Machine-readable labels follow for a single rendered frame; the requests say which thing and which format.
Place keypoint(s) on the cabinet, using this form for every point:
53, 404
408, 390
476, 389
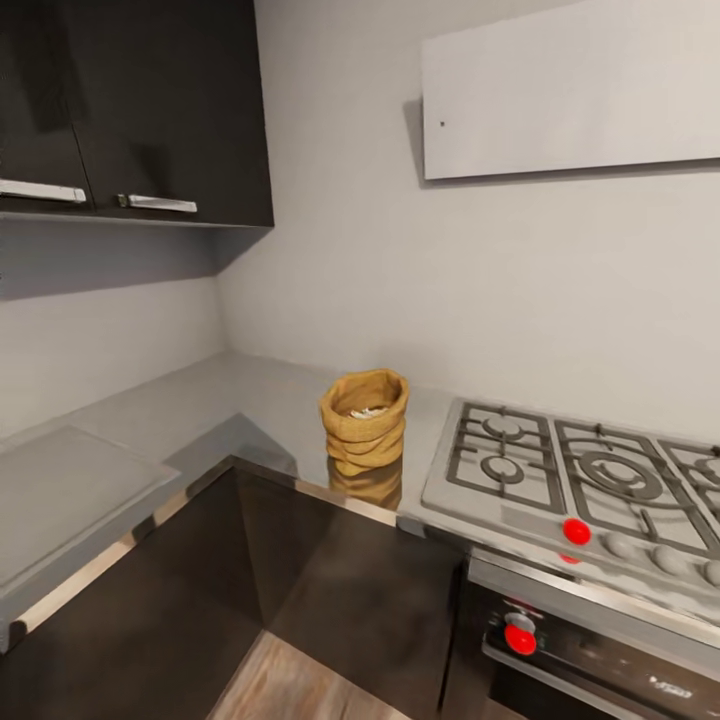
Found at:
143, 112

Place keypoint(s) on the range hood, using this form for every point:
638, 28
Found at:
592, 83

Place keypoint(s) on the popcorn bag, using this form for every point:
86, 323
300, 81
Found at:
362, 444

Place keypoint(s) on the oven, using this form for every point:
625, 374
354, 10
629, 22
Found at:
525, 650

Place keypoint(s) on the drop in sink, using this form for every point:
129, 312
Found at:
58, 490

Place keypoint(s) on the burner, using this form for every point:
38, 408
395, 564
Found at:
640, 502

